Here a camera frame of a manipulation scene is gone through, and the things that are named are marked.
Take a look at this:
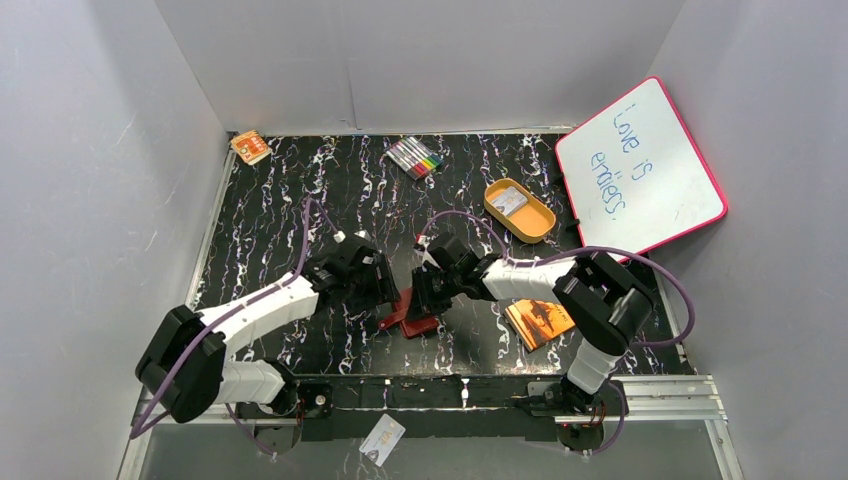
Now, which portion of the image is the red leather card holder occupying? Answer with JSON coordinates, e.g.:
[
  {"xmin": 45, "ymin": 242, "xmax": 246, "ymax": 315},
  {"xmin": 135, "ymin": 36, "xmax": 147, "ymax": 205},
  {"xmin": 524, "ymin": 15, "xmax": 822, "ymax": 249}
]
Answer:
[{"xmin": 377, "ymin": 286, "xmax": 441, "ymax": 340}]

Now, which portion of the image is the small orange card box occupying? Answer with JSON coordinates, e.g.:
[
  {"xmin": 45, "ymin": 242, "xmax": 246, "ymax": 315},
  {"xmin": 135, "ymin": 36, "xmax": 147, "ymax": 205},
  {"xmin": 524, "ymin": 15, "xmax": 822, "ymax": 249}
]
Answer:
[{"xmin": 230, "ymin": 130, "xmax": 271, "ymax": 165}]

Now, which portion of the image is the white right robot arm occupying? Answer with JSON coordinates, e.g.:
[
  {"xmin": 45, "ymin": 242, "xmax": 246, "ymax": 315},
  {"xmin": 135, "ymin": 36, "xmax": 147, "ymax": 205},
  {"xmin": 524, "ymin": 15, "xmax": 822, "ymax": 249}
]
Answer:
[{"xmin": 407, "ymin": 233, "xmax": 657, "ymax": 414}]

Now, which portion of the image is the pink framed whiteboard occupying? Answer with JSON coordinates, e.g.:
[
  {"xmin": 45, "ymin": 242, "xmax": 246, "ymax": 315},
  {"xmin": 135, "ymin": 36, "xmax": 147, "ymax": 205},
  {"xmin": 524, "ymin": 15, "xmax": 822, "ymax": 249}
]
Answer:
[{"xmin": 555, "ymin": 76, "xmax": 728, "ymax": 253}]

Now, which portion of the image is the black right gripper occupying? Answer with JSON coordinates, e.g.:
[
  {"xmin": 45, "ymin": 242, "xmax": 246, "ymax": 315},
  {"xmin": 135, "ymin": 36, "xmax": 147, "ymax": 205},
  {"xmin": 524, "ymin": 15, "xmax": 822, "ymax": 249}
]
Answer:
[{"xmin": 405, "ymin": 266, "xmax": 462, "ymax": 322}]

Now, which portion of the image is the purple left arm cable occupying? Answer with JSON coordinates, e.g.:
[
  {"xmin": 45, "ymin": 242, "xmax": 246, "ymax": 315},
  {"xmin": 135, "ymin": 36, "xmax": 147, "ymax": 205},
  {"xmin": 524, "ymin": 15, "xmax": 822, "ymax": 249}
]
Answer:
[{"xmin": 129, "ymin": 196, "xmax": 346, "ymax": 441}]

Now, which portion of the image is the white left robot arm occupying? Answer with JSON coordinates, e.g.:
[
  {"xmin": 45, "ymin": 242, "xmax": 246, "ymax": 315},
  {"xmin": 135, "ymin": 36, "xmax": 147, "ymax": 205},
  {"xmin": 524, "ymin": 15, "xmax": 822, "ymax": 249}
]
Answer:
[{"xmin": 135, "ymin": 233, "xmax": 400, "ymax": 423}]

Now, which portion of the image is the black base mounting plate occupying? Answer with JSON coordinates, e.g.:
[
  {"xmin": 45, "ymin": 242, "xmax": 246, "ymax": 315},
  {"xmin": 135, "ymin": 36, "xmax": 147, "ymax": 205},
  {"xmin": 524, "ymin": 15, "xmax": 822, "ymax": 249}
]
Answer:
[{"xmin": 258, "ymin": 374, "xmax": 624, "ymax": 444}]

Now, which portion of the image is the white credit card in tray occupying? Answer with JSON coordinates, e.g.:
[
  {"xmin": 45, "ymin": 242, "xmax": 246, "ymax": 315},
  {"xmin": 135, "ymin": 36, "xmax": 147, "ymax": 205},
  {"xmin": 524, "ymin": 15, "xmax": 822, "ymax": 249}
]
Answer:
[{"xmin": 491, "ymin": 186, "xmax": 528, "ymax": 217}]

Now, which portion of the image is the orange book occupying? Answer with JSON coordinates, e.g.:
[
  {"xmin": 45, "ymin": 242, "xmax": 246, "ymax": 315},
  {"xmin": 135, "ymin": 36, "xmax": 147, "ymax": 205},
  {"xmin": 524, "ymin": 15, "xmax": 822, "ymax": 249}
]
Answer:
[{"xmin": 506, "ymin": 299, "xmax": 575, "ymax": 352}]

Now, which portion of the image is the yellow oval tray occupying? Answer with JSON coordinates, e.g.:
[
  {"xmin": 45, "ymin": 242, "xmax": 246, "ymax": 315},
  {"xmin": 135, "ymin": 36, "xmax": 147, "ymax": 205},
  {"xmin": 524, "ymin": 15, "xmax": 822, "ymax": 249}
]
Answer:
[{"xmin": 484, "ymin": 178, "xmax": 556, "ymax": 244}]

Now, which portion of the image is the pack of coloured markers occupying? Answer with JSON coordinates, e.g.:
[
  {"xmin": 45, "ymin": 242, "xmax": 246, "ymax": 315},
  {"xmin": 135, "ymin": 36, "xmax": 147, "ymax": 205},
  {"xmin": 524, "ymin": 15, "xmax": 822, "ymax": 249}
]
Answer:
[{"xmin": 385, "ymin": 136, "xmax": 444, "ymax": 180}]

